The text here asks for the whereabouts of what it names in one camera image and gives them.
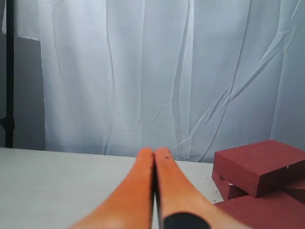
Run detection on white backdrop cloth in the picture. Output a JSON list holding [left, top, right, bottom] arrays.
[[14, 0, 305, 162]]

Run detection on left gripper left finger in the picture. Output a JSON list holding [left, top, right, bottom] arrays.
[[71, 148, 154, 229]]

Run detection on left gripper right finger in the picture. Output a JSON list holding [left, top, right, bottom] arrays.
[[154, 147, 242, 229]]

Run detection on red brick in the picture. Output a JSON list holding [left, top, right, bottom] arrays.
[[213, 140, 305, 198], [215, 191, 305, 229]]

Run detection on black backdrop stand pole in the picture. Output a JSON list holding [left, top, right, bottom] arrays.
[[0, 0, 15, 148]]

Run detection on rear left base brick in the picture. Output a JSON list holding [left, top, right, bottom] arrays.
[[212, 171, 248, 201]]

